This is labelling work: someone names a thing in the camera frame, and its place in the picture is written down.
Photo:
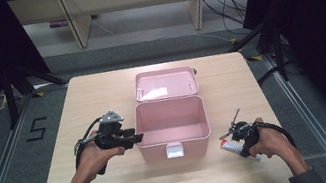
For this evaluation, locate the pink plastic storage box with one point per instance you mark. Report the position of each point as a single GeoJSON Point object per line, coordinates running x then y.
{"type": "Point", "coordinates": [170, 117]}

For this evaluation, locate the round dark table grommet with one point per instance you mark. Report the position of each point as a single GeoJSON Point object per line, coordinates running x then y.
{"type": "Point", "coordinates": [195, 71]}

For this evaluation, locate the person's left hand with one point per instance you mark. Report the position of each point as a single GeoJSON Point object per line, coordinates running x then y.
{"type": "Point", "coordinates": [92, 160]}

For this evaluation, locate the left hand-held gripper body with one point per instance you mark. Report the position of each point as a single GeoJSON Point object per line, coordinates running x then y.
{"type": "Point", "coordinates": [110, 138]}

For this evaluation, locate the person's right hand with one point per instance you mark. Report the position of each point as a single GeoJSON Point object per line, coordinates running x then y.
{"type": "Point", "coordinates": [273, 143]}

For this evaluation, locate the yellow black tape marker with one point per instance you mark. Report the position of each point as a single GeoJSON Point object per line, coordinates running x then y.
{"type": "Point", "coordinates": [255, 58]}
{"type": "Point", "coordinates": [39, 94]}

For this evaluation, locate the red and white tube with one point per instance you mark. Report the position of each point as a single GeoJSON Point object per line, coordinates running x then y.
{"type": "Point", "coordinates": [233, 147]}

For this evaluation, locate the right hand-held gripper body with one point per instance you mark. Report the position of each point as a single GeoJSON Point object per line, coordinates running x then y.
{"type": "Point", "coordinates": [242, 130]}

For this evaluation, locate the small pink box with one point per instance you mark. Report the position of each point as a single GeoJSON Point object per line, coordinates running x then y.
{"type": "Point", "coordinates": [58, 23]}

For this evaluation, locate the black metal stand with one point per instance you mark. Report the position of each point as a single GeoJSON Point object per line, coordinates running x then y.
{"type": "Point", "coordinates": [10, 98]}
{"type": "Point", "coordinates": [279, 50]}

